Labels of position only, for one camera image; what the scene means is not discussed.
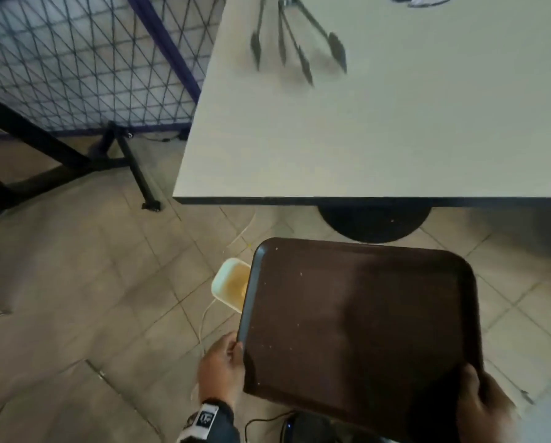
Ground black device with cable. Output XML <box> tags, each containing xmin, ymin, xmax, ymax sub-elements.
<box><xmin>244</xmin><ymin>408</ymin><xmax>350</xmax><ymax>443</ymax></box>

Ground metal kitchen tongs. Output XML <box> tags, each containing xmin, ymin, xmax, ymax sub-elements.
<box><xmin>277</xmin><ymin>0</ymin><xmax>348</xmax><ymax>86</ymax></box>
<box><xmin>250</xmin><ymin>0</ymin><xmax>288</xmax><ymax>72</ymax></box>

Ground wire mesh panel purple frame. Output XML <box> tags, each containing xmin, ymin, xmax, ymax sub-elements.
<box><xmin>0</xmin><ymin>0</ymin><xmax>227</xmax><ymax>140</ymax></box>

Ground black metal stand frame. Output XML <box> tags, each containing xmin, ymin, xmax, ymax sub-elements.
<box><xmin>0</xmin><ymin>90</ymin><xmax>163</xmax><ymax>226</ymax></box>

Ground white black wrist tracker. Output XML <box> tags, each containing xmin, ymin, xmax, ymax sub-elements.
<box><xmin>177</xmin><ymin>399</ymin><xmax>227</xmax><ymax>443</ymax></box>

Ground cream plastic container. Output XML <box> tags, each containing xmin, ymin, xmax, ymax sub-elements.
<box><xmin>211</xmin><ymin>258</ymin><xmax>253</xmax><ymax>314</ymax></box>

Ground black round table base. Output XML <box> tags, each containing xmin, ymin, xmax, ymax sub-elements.
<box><xmin>318</xmin><ymin>206</ymin><xmax>431</xmax><ymax>244</ymax></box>

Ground brown plastic serving tray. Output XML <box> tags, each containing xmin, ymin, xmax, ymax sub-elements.
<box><xmin>236</xmin><ymin>237</ymin><xmax>485</xmax><ymax>441</ymax></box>

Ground person's left hand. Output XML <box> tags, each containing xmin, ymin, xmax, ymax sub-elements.
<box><xmin>197</xmin><ymin>331</ymin><xmax>246</xmax><ymax>408</ymax></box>

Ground person's left forearm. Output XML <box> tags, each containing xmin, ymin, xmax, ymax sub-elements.
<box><xmin>183</xmin><ymin>401</ymin><xmax>242</xmax><ymax>443</ymax></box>

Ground person's right hand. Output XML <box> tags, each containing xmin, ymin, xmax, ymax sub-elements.
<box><xmin>456</xmin><ymin>364</ymin><xmax>520</xmax><ymax>443</ymax></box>

